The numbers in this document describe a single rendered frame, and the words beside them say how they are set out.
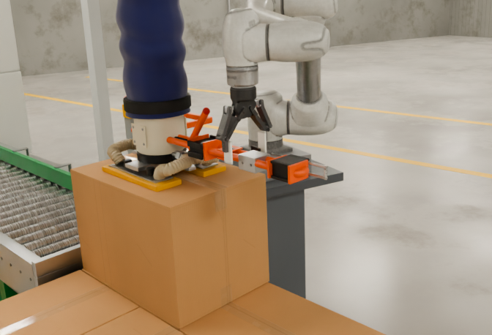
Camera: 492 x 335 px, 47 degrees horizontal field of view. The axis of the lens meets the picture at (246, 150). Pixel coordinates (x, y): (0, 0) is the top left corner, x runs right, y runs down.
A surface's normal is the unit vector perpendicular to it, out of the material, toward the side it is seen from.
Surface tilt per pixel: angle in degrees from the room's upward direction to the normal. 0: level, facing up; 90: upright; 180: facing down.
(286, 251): 90
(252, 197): 90
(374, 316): 0
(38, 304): 0
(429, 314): 0
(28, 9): 90
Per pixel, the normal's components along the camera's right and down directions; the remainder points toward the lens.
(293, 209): 0.47, 0.22
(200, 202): 0.69, 0.16
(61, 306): -0.04, -0.96
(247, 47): -0.02, 0.35
